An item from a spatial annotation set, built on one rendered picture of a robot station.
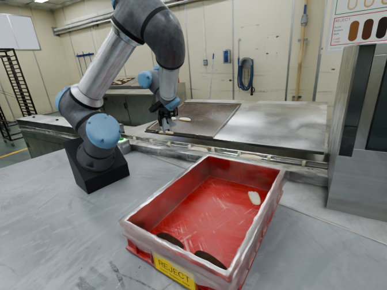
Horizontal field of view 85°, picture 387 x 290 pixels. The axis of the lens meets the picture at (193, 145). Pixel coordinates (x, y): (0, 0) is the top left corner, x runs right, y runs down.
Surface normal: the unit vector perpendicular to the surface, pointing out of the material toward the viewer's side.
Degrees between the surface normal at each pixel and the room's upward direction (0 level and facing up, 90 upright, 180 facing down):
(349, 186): 90
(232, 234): 0
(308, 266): 0
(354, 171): 90
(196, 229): 0
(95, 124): 54
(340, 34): 90
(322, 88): 90
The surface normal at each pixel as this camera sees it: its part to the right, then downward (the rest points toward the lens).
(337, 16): -0.52, 0.35
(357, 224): -0.07, -0.93
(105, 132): 0.56, -0.39
